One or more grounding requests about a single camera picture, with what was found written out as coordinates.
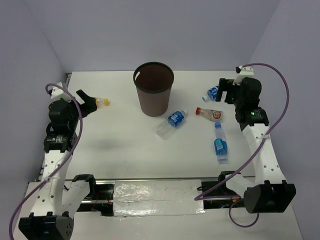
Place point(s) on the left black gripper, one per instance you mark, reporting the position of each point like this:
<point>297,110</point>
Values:
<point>88,106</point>

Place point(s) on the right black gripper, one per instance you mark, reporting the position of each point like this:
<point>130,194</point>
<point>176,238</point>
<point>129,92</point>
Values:
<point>225,85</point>

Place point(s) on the yellow cap plastic bottle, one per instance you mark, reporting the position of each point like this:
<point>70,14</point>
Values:
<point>101,102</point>

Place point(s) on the red cap plastic bottle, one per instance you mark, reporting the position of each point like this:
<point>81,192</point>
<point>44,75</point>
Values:
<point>209,114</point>

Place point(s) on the blue label bottle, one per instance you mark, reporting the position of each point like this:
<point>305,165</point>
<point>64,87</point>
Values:
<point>211,94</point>
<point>171,124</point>

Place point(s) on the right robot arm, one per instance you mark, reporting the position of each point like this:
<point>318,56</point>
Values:
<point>270,193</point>

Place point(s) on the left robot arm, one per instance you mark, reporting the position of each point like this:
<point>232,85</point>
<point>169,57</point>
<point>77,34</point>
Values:
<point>52,215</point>

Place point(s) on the brown plastic bin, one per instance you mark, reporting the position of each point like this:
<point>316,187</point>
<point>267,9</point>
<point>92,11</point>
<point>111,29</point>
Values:
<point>153,82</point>

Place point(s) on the blue cap bottle near right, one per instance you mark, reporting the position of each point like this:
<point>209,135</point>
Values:
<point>220,144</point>

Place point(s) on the silver foil tape sheet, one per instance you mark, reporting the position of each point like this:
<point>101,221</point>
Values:
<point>156,198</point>

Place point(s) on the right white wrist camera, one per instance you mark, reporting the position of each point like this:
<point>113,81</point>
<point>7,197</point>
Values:
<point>243,72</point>

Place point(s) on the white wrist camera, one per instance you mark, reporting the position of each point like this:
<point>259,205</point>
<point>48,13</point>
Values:
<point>243,72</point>
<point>58,94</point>

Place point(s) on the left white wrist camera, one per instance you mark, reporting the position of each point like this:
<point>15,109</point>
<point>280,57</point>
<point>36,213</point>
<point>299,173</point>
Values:
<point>58,94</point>

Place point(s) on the metal base rail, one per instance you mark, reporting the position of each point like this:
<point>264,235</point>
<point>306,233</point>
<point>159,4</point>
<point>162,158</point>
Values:
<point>102,199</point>

